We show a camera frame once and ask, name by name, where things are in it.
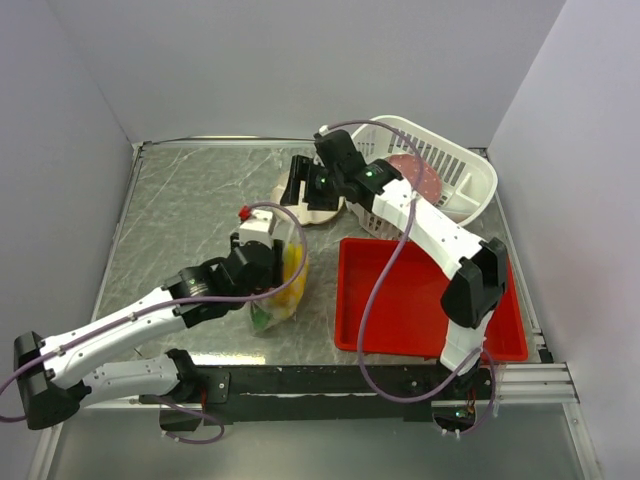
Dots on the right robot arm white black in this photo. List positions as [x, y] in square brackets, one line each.
[476, 269]

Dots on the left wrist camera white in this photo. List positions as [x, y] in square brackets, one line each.
[256, 225]

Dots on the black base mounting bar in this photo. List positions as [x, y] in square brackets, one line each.
[244, 393]

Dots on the white plastic basket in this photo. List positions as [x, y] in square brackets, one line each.
[468, 181]

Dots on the pink dotted plate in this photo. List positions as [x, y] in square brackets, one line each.
[419, 174]

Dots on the red plastic tray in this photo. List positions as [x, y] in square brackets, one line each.
[407, 318]

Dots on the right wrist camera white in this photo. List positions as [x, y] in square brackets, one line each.
[322, 132]

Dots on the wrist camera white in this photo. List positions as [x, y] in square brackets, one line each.
[322, 132]
[256, 225]

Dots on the beige divided plate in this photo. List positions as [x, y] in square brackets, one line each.
[302, 212]

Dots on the clear dotted zip top bag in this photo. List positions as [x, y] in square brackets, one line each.
[283, 305]

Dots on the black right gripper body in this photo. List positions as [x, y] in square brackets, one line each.
[338, 180]

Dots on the green apple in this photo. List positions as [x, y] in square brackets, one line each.
[260, 318]

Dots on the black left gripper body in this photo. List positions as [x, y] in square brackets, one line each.
[274, 276]

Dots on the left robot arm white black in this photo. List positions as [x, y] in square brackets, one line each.
[58, 375]

